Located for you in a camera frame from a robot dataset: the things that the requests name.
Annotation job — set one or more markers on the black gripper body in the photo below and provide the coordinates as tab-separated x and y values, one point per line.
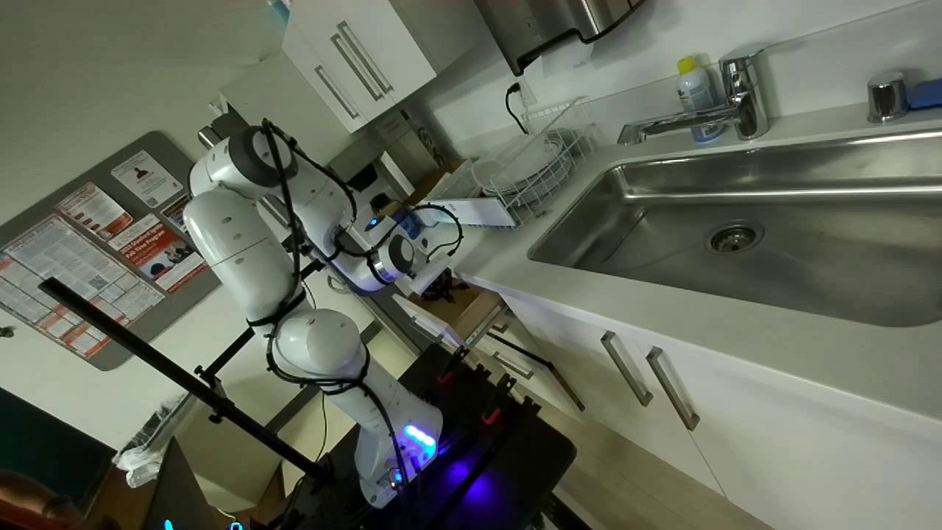
443	284

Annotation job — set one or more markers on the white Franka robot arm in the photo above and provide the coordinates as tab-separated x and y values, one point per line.
237	255

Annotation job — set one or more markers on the open wooden drawer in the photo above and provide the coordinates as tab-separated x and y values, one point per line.
472	309

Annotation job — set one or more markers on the white drainboard with blue label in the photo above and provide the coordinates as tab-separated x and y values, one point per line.
479	209

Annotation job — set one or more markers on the black robot cart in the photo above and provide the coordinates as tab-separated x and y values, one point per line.
510	459

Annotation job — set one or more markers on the steel paper towel dispenser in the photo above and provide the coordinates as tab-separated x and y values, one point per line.
529	29

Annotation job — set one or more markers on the round metal sink drain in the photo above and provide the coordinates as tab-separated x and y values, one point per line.
734	235

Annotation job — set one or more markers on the black tripod pole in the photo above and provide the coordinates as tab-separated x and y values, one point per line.
148	353

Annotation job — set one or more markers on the clear soap bottle green cap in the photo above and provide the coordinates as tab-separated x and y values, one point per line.
694	88

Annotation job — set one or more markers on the white crumpled cloth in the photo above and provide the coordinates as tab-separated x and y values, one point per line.
141	458

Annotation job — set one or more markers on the chrome sink faucet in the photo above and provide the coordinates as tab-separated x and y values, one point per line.
738	93

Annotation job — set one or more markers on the stainless steel sink basin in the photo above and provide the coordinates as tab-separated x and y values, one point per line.
833	255

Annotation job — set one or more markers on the black monitor screen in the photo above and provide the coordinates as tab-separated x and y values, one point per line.
47	446

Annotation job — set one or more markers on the stainless steel cup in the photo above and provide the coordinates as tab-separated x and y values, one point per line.
886	94

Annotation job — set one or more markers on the blue sponge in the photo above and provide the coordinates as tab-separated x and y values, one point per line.
925	94

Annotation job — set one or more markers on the white upper wall cabinet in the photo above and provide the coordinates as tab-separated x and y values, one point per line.
391	47

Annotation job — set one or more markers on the red white wall posters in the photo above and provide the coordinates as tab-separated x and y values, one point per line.
89	265

